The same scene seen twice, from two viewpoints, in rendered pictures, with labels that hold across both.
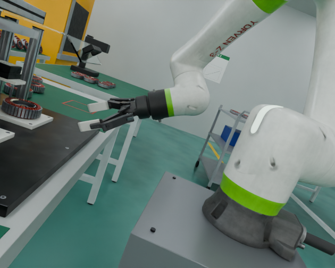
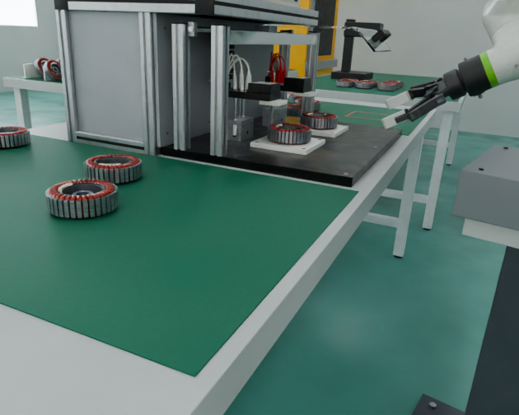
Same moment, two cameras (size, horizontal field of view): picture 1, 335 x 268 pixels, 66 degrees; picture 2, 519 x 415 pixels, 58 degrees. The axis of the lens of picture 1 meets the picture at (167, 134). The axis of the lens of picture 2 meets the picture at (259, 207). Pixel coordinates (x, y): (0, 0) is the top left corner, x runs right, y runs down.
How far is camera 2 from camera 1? 0.53 m
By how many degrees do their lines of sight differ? 29
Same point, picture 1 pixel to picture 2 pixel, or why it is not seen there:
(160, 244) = (488, 174)
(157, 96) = (470, 65)
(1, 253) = (361, 200)
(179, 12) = not seen: outside the picture
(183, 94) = (507, 53)
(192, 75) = (515, 25)
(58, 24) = not seen: hidden behind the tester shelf
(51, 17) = not seen: hidden behind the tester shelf
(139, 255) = (470, 188)
